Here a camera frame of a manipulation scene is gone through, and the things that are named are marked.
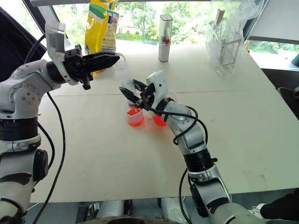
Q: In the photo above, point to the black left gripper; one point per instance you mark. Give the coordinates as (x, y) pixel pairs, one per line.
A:
(74, 61)

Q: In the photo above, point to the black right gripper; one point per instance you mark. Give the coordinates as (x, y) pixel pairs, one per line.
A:
(147, 98)

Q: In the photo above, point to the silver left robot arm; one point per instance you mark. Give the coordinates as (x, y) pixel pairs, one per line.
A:
(23, 80)

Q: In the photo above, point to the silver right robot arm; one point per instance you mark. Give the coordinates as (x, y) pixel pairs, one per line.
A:
(198, 140)

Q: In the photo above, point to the clear cup with red liquid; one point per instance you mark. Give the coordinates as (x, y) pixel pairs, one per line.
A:
(158, 121)
(135, 120)

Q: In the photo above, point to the yellow plastic snack bag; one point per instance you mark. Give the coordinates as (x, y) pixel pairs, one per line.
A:
(98, 32)

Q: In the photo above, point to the white cylindrical container clear lid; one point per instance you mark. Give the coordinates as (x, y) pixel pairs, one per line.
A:
(164, 46)

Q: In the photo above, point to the dark fabric chair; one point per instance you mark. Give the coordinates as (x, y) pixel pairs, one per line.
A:
(14, 46)

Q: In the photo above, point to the clear crumpled plastic bag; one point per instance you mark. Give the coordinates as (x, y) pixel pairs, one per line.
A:
(224, 67)

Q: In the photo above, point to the white cylindrical table leg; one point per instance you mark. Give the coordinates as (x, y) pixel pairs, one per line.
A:
(112, 208)
(172, 208)

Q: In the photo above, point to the black chair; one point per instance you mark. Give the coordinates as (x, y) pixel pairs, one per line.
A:
(288, 95)

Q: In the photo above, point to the dark teal object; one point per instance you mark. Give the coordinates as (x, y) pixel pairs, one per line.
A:
(295, 61)

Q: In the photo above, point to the white sneaker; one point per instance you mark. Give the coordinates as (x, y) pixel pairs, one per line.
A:
(255, 210)

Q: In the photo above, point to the person's dark trouser leg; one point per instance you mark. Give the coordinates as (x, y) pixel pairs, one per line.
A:
(282, 206)

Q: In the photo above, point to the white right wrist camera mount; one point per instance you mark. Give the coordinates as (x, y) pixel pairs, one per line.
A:
(160, 81)

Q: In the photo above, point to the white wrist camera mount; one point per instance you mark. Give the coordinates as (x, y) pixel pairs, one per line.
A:
(56, 44)
(160, 81)

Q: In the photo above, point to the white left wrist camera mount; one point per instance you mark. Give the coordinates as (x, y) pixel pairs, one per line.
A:
(56, 44)

